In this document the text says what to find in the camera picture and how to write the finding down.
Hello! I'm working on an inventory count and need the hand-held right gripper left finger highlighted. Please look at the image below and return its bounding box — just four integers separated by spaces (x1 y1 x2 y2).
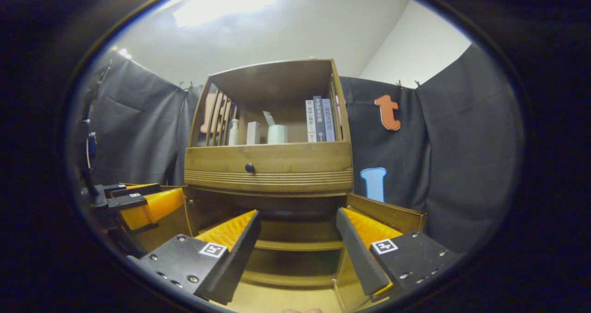
127 209 261 306

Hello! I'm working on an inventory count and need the wooden drawer front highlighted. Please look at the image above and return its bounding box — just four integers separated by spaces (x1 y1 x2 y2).
185 141 354 193

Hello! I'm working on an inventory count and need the pale green cup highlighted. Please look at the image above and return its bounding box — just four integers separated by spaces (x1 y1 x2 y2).
267 125 289 144

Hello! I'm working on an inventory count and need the white book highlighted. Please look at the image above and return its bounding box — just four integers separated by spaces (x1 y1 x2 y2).
305 100 316 143

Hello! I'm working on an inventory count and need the grey-blue book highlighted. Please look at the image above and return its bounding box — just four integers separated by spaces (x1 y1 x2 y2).
322 99 336 142

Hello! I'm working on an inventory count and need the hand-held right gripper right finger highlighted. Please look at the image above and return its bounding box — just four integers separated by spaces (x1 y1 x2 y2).
336 207 458 303

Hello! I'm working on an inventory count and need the wooden double-door shoe cabinet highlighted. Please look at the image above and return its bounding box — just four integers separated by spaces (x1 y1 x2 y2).
184 59 355 288

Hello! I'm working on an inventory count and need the dark metal stand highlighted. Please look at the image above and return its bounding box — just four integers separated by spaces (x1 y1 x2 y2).
79 61 114 189

